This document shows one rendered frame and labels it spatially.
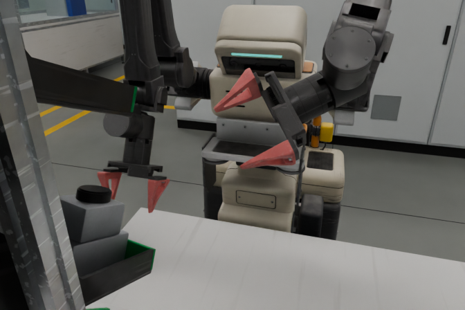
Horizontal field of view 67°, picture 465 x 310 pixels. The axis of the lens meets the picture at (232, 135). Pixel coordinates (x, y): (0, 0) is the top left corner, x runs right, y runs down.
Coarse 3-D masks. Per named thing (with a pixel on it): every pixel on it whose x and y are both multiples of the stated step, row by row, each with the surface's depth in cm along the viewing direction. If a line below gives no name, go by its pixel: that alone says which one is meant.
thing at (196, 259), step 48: (144, 240) 86; (192, 240) 86; (240, 240) 86; (288, 240) 86; (144, 288) 73; (192, 288) 73; (240, 288) 73; (288, 288) 73; (336, 288) 73; (384, 288) 73; (432, 288) 73
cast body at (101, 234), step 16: (80, 192) 31; (96, 192) 31; (64, 208) 30; (80, 208) 29; (96, 208) 30; (112, 208) 31; (80, 224) 29; (96, 224) 30; (112, 224) 32; (80, 240) 29; (96, 240) 31; (112, 240) 32; (80, 256) 29; (96, 256) 31; (112, 256) 32; (80, 272) 29
